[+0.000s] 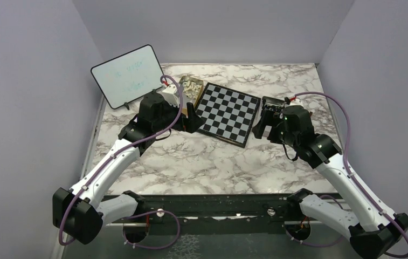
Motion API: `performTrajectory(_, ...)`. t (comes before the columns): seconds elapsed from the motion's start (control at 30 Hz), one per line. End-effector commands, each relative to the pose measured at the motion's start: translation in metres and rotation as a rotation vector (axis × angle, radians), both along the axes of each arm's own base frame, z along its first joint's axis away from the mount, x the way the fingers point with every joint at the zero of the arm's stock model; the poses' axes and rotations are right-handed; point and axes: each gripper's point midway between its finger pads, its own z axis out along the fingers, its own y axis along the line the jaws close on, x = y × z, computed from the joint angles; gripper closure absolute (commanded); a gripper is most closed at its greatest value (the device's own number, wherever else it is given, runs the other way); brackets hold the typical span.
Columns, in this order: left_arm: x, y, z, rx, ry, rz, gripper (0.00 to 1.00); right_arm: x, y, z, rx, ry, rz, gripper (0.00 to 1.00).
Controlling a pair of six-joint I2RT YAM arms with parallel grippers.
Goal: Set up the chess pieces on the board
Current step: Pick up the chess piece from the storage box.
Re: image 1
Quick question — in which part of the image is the small whiteboard with stand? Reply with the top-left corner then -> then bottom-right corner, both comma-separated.
91,44 -> 164,110

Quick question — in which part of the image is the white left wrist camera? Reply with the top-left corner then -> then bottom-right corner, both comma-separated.
160,85 -> 182,107

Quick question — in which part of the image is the pile of white chess pieces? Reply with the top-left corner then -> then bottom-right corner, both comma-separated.
183,79 -> 203,99

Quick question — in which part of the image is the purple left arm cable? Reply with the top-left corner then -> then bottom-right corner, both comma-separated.
58,74 -> 184,250

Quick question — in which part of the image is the black and silver chessboard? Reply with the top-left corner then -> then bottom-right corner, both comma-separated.
196,83 -> 261,148

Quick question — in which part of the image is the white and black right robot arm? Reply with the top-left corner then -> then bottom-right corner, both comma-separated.
252,97 -> 408,258

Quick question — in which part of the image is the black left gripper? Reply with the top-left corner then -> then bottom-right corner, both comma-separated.
153,97 -> 205,134

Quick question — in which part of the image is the black mounting rail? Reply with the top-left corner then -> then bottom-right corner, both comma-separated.
115,193 -> 305,235

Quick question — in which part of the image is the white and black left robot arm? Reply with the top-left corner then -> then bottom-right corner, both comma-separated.
52,91 -> 205,246

